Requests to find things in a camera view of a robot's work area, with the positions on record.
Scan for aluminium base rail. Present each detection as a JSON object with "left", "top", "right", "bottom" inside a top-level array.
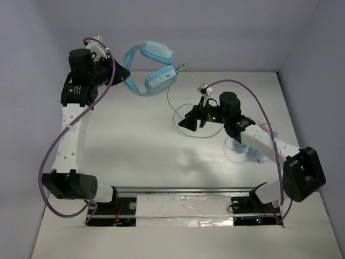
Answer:
[{"left": 117, "top": 186, "right": 254, "bottom": 194}]

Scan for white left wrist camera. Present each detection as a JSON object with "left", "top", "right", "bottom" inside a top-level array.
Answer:
[{"left": 86, "top": 40, "right": 109, "bottom": 63}]

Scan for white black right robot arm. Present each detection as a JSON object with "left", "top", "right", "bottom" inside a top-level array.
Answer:
[{"left": 179, "top": 92, "right": 326, "bottom": 212}]

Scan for white front board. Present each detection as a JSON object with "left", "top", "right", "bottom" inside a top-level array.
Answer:
[{"left": 32, "top": 193, "right": 342, "bottom": 258}]

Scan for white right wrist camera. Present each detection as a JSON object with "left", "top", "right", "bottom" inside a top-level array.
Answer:
[{"left": 197, "top": 83, "right": 213, "bottom": 104}]

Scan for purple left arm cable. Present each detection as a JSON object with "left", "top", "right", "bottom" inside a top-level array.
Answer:
[{"left": 38, "top": 37, "right": 118, "bottom": 218}]

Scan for light blue headphones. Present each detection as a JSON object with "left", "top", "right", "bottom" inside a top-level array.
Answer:
[{"left": 122, "top": 40, "right": 177, "bottom": 97}]

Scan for green headphone cable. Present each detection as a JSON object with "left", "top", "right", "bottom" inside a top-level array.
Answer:
[{"left": 166, "top": 62, "right": 226, "bottom": 140}]

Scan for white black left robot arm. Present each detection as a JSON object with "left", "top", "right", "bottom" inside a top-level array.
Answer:
[{"left": 39, "top": 49, "right": 130, "bottom": 213}]

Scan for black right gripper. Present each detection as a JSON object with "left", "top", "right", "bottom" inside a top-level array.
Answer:
[{"left": 178, "top": 96, "right": 229, "bottom": 132}]

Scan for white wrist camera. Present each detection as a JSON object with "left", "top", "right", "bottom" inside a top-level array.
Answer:
[
  {"left": 197, "top": 83, "right": 213, "bottom": 104},
  {"left": 86, "top": 40, "right": 109, "bottom": 63}
]

